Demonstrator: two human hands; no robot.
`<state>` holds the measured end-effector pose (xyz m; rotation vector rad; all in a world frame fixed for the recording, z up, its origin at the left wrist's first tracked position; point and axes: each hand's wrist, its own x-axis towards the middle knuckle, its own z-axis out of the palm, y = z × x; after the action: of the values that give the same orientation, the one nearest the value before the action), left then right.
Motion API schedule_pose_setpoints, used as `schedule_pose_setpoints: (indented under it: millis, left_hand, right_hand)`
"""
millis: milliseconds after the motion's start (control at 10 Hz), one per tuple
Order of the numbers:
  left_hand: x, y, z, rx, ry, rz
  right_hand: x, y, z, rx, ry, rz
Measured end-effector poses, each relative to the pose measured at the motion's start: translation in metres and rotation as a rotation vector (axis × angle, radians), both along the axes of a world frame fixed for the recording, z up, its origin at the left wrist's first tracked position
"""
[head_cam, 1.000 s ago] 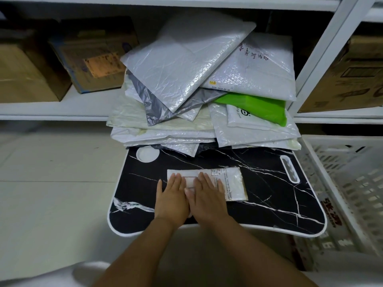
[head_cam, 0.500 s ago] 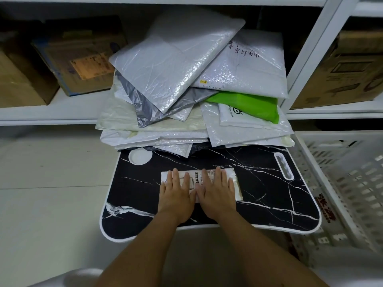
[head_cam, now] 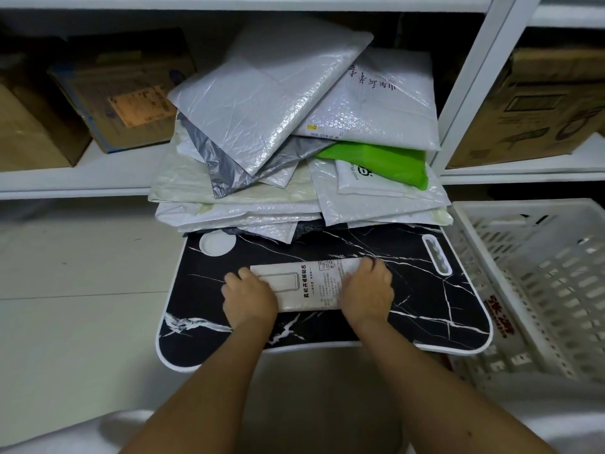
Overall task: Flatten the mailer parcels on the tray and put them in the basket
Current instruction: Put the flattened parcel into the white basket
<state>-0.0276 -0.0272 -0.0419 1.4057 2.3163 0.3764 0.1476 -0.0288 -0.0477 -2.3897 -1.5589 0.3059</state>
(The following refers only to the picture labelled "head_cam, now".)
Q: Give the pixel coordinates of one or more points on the person's right hand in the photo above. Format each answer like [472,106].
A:
[368,293]

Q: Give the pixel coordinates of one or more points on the person's left hand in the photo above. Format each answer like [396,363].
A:
[250,300]

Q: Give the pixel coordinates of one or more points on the small white printed packet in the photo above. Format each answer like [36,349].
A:
[307,286]

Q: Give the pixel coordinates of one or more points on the pile of white mailers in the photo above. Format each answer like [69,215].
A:
[236,208]

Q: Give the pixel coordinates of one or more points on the green poly mailer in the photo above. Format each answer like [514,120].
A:
[378,160]

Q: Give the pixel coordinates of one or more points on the grey poly mailer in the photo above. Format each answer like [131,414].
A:
[222,170]

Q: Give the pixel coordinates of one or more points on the white plastic basket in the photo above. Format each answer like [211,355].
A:
[543,278]

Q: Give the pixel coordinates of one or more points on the white mailer with red text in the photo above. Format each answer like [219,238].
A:
[387,113]

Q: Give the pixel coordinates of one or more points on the white metal shelf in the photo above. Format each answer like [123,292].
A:
[94,174]

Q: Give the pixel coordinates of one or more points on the large white bubble mailer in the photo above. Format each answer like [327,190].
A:
[264,89]

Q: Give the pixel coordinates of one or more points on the person's right forearm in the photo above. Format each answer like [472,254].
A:
[439,397]

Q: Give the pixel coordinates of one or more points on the person's left forearm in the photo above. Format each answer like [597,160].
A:
[203,392]

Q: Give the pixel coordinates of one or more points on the person's white shorts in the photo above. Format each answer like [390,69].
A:
[567,411]

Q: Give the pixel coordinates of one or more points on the black marble lap table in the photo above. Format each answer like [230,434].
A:
[425,297]

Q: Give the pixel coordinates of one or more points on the cardboard box with black print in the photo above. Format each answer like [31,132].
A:
[529,118]

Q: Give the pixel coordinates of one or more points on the cardboard box with orange label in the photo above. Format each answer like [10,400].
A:
[123,89]

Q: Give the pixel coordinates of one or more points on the plain brown cardboard box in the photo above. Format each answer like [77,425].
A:
[33,132]

